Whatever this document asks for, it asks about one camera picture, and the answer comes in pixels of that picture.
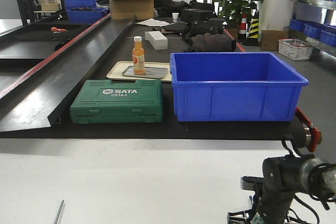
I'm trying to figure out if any striped traffic cone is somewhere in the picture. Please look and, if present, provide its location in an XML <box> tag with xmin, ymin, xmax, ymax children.
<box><xmin>242</xmin><ymin>11</ymin><xmax>259</xmax><ymax>46</ymax></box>

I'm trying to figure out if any orange juice bottle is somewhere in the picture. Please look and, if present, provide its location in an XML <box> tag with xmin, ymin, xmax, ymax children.
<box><xmin>132</xmin><ymin>36</ymin><xmax>145</xmax><ymax>74</ymax></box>

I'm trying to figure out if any black bag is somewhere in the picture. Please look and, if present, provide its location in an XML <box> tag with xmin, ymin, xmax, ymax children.
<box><xmin>182</xmin><ymin>20</ymin><xmax>237</xmax><ymax>52</ymax></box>

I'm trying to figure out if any green SATA tool case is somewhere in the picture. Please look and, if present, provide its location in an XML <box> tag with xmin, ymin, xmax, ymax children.
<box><xmin>70</xmin><ymin>80</ymin><xmax>163</xmax><ymax>124</ymax></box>

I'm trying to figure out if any white wire basket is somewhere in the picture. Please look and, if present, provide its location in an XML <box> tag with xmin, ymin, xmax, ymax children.
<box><xmin>278</xmin><ymin>38</ymin><xmax>313</xmax><ymax>60</ymax></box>

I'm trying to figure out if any orange-handled tool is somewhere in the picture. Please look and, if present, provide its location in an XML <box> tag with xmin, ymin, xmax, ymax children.
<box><xmin>50</xmin><ymin>27</ymin><xmax>67</xmax><ymax>33</ymax></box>

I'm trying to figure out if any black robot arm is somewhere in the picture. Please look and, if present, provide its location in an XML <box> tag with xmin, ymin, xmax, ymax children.
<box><xmin>227</xmin><ymin>135</ymin><xmax>335</xmax><ymax>223</ymax></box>

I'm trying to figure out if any beige plastic tray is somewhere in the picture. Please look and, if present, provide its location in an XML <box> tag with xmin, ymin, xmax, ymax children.
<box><xmin>107</xmin><ymin>61</ymin><xmax>172</xmax><ymax>82</ymax></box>

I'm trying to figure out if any large cardboard box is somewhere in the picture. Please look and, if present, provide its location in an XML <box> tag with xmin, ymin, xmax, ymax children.
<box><xmin>110</xmin><ymin>0</ymin><xmax>154</xmax><ymax>20</ymax></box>

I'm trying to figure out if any white paper cup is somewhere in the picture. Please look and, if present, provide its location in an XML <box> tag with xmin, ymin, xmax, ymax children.
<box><xmin>172</xmin><ymin>13</ymin><xmax>179</xmax><ymax>22</ymax></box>

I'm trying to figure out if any black metal ramp sheet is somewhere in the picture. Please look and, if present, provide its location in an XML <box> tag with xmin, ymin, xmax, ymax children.
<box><xmin>1</xmin><ymin>15</ymin><xmax>135</xmax><ymax>132</ymax></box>

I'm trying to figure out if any blue bin far left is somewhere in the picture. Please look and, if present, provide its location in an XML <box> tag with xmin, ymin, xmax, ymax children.
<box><xmin>64</xmin><ymin>0</ymin><xmax>110</xmax><ymax>24</ymax></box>

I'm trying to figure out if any red conveyor end bracket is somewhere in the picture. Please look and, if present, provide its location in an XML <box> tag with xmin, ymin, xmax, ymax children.
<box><xmin>295</xmin><ymin>106</ymin><xmax>322</xmax><ymax>153</ymax></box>

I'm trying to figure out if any white rectangular box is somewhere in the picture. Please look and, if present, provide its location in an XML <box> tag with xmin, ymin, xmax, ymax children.
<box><xmin>145</xmin><ymin>31</ymin><xmax>168</xmax><ymax>50</ymax></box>

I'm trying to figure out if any large blue plastic bin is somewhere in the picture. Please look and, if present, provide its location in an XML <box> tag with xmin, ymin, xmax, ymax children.
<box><xmin>170</xmin><ymin>52</ymin><xmax>308</xmax><ymax>122</ymax></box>

